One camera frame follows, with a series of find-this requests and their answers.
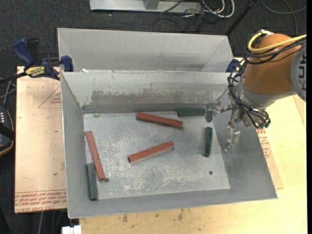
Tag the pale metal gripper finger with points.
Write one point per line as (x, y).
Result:
(211, 111)
(232, 139)

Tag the dark green flat block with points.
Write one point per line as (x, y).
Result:
(92, 181)
(207, 141)
(191, 112)

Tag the red-brown flat block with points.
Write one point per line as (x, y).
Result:
(151, 152)
(95, 155)
(159, 120)

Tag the grey metal bin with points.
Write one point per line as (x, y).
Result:
(146, 50)

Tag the brown cardboard board, red print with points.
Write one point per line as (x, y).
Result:
(39, 130)

